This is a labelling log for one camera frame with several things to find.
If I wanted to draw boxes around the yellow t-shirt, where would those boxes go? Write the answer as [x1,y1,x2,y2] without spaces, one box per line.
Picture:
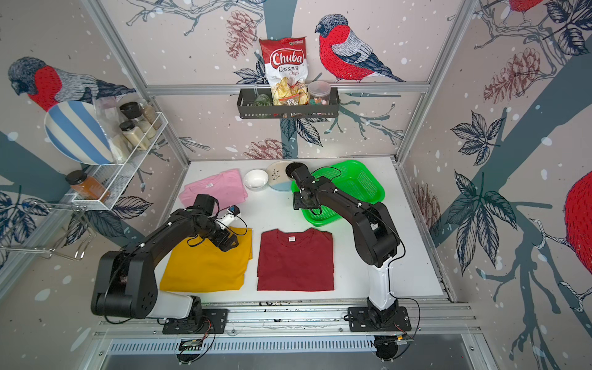
[160,228,253,293]

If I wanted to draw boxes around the green plastic basket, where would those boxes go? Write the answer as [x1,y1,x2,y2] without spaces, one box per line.
[291,160,385,227]

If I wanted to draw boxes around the pink t-shirt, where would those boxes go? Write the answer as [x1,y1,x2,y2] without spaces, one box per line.
[178,169,248,209]

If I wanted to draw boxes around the dark red t-shirt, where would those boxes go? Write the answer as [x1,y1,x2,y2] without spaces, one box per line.
[257,228,335,292]

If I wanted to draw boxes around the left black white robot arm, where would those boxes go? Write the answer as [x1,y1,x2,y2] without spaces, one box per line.
[90,194,241,322]

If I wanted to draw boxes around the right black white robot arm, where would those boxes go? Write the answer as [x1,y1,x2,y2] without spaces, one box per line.
[286,163,402,328]

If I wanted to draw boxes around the black bowl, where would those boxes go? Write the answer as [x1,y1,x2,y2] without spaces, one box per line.
[285,162,305,180]

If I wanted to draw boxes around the cream blue plate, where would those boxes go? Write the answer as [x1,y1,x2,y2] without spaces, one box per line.
[266,160,293,192]

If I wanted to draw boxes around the white bowl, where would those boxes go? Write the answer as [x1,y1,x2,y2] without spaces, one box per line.
[243,169,269,191]

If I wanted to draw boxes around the clear candy jar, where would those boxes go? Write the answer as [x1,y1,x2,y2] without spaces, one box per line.
[308,81,331,106]

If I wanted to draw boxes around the Chuba cassava chips bag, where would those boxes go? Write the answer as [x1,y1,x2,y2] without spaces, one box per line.
[259,37,309,106]

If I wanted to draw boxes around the orange spice jar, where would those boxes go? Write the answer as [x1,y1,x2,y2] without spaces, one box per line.
[66,170,110,202]

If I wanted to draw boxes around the black lid spice jar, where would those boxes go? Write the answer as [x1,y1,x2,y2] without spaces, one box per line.
[119,120,150,151]
[120,102,157,139]

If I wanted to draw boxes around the clear plastic bag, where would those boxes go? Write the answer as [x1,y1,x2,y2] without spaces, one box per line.
[92,97,134,164]

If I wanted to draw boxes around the blue striped plate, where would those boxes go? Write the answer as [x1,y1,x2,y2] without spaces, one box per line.
[44,101,114,165]

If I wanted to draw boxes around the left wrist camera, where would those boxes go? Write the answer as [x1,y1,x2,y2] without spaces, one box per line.
[217,205,241,229]

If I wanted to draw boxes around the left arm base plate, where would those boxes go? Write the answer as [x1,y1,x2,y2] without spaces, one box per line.
[163,308,229,335]

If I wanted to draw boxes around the black wall shelf basket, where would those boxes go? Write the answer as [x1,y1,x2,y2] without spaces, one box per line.
[237,87,340,119]

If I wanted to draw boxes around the white wire wall rack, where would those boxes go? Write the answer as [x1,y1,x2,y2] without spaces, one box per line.
[66,112,169,211]

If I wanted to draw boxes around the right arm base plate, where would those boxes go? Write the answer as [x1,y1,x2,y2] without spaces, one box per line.
[343,305,412,332]

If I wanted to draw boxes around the chrome wire hanger rack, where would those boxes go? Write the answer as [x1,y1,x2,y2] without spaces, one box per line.
[1,202,98,261]

